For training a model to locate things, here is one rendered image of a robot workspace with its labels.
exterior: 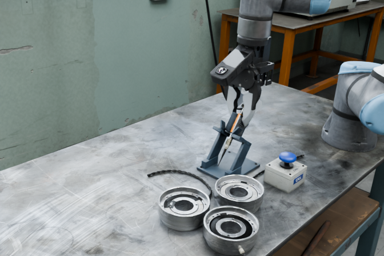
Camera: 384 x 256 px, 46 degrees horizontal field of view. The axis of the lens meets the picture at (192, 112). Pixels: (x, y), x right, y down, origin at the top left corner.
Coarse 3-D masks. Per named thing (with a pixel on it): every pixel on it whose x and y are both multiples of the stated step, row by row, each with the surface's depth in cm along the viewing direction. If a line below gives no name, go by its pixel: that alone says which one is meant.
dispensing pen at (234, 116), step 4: (232, 116) 107; (236, 116) 106; (232, 120) 107; (228, 124) 107; (232, 124) 106; (228, 128) 107; (228, 140) 107; (232, 140) 108; (228, 144) 107; (224, 152) 107; (220, 160) 107
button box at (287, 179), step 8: (280, 160) 107; (272, 168) 103; (280, 168) 103; (288, 168) 103; (296, 168) 103; (304, 168) 104; (264, 176) 105; (272, 176) 104; (280, 176) 102; (288, 176) 101; (296, 176) 102; (304, 176) 105; (272, 184) 104; (280, 184) 103; (288, 184) 101; (296, 184) 103; (288, 192) 102
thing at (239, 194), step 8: (224, 176) 100; (232, 176) 100; (240, 176) 100; (216, 184) 96; (224, 184) 99; (248, 184) 99; (256, 184) 99; (216, 192) 94; (232, 192) 98; (240, 192) 99; (248, 192) 96; (216, 200) 95; (224, 200) 92; (232, 200) 91; (240, 200) 94; (256, 200) 92; (248, 208) 92; (256, 208) 93
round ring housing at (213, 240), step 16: (224, 208) 89; (240, 208) 89; (208, 224) 86; (224, 224) 87; (240, 224) 86; (256, 224) 86; (208, 240) 83; (224, 240) 80; (240, 240) 80; (256, 240) 83
